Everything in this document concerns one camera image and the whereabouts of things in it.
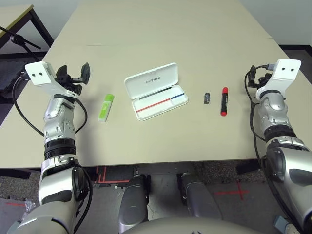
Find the white perforated shoe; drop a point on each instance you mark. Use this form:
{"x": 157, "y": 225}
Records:
{"x": 293, "y": 229}

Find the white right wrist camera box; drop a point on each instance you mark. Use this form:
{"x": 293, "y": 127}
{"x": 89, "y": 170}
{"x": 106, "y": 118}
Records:
{"x": 285, "y": 70}

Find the black tripod stand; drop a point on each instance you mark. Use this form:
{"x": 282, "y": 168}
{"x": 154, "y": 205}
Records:
{"x": 15, "y": 38}

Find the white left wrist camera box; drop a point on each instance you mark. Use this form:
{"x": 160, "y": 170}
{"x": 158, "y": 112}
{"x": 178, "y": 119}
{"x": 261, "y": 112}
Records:
{"x": 39, "y": 74}

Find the white plastic pencil case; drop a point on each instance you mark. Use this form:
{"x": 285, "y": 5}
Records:
{"x": 156, "y": 107}

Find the small black eraser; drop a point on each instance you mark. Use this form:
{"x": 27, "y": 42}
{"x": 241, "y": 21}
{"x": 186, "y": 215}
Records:
{"x": 207, "y": 98}

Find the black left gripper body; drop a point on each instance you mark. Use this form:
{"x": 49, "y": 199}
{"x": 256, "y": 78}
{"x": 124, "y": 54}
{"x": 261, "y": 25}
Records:
{"x": 69, "y": 83}

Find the grey robot leg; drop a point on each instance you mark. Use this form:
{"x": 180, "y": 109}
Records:
{"x": 132, "y": 202}
{"x": 200, "y": 200}

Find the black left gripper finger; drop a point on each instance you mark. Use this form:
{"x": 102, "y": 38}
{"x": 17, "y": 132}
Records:
{"x": 86, "y": 71}
{"x": 62, "y": 71}

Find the black marker with red cap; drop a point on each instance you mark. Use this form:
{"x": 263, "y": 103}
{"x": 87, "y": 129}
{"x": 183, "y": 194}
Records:
{"x": 224, "y": 102}

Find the black table underframe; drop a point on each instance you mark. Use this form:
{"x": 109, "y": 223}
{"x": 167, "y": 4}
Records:
{"x": 165, "y": 169}

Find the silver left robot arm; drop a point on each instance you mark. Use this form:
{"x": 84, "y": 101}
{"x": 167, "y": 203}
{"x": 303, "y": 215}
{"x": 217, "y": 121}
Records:
{"x": 58, "y": 114}

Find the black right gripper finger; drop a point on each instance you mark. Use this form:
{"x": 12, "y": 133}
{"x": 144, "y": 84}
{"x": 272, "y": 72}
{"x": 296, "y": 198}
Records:
{"x": 252, "y": 73}

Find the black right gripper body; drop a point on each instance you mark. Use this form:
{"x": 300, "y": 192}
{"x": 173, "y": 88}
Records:
{"x": 262, "y": 81}

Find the beige side table black frame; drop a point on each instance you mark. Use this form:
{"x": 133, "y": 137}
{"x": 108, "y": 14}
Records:
{"x": 12, "y": 17}

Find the blue-grey foot pedal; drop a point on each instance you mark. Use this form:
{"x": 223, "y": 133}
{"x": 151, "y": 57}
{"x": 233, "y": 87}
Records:
{"x": 280, "y": 223}

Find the grey left robot leg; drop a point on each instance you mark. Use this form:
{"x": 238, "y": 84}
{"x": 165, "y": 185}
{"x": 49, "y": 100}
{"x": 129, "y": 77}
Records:
{"x": 132, "y": 202}

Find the grey robot torso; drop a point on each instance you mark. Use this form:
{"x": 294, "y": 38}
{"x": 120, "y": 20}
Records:
{"x": 182, "y": 226}

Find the green highlighter marker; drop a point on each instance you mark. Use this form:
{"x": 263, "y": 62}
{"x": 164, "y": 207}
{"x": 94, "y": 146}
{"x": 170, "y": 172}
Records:
{"x": 105, "y": 108}

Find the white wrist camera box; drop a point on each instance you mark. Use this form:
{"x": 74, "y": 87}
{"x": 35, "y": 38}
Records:
{"x": 285, "y": 70}
{"x": 39, "y": 74}

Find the black foam mat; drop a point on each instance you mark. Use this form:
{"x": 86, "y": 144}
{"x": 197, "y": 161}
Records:
{"x": 7, "y": 80}

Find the grey right robot leg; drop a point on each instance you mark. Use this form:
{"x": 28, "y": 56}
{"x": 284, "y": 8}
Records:
{"x": 200, "y": 200}

